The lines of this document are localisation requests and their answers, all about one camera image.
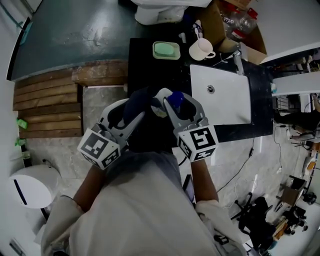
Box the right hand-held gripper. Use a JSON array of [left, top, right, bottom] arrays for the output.
[[162, 93, 220, 164]]

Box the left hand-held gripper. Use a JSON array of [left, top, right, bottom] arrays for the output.
[[77, 98, 147, 171]]

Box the dark cloth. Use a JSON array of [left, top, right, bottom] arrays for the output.
[[123, 86, 158, 129]]

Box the person's left forearm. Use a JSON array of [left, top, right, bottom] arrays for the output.
[[72, 163, 109, 214]]

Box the person's right forearm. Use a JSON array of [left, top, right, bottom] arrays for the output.
[[190, 156, 220, 204]]

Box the green soap dish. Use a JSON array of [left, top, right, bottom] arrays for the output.
[[152, 41, 181, 61]]

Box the green soap bar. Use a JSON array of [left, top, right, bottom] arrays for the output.
[[153, 42, 175, 58]]

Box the white sink basin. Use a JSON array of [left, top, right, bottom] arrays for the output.
[[189, 64, 252, 126]]

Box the white mug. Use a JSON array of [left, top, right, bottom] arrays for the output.
[[188, 37, 217, 62]]

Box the wooden plank platform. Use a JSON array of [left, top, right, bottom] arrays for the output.
[[12, 60, 130, 140]]

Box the chrome faucet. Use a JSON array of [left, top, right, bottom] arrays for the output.
[[232, 49, 245, 76]]

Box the black vanity cabinet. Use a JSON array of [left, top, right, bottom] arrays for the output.
[[128, 37, 274, 153]]

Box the person's white shirt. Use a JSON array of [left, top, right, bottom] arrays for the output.
[[40, 149, 249, 256]]

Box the white toilet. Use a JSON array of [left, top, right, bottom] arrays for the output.
[[129, 0, 213, 26]]

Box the clear plastic bottle red cap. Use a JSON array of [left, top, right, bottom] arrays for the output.
[[221, 6, 242, 28], [231, 7, 259, 42]]

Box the white round trash bin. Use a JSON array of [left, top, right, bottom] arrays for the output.
[[6, 164, 62, 209]]

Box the black office chair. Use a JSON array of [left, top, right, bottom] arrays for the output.
[[234, 192, 277, 251]]

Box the small brown cardboard box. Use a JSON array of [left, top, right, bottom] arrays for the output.
[[279, 175, 307, 206]]

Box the black floor cable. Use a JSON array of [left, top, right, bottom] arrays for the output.
[[216, 137, 256, 191]]

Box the white floor cable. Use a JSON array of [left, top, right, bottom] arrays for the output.
[[221, 176, 259, 209]]

